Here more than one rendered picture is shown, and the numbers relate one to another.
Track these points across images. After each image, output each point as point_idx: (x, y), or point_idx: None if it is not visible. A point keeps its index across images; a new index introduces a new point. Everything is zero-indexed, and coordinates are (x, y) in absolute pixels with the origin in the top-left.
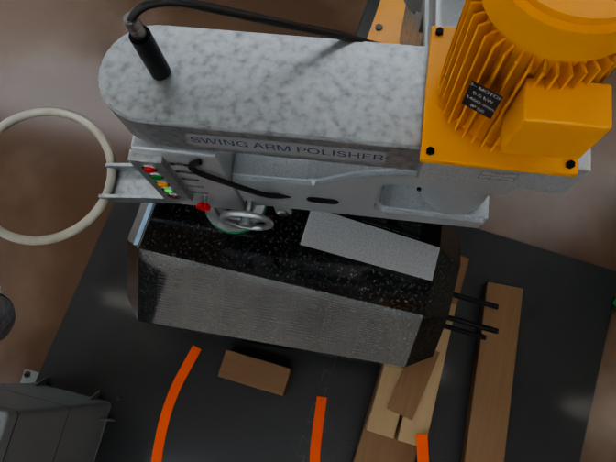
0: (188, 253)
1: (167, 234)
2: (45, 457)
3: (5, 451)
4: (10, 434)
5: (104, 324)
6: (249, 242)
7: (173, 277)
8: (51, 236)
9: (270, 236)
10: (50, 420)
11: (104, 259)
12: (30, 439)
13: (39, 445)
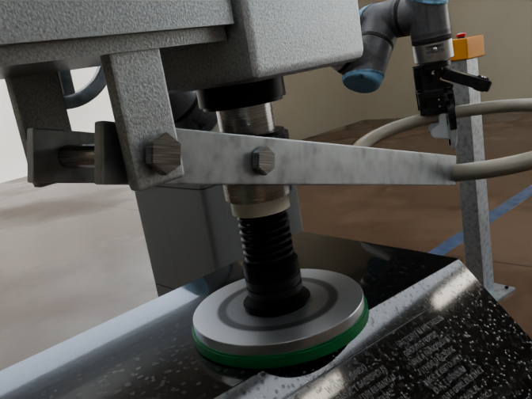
0: (240, 265)
1: (298, 250)
2: (184, 272)
3: (176, 187)
4: (187, 185)
5: None
6: (171, 327)
7: None
8: (357, 145)
9: (143, 356)
10: (207, 264)
11: None
12: (190, 229)
13: (189, 253)
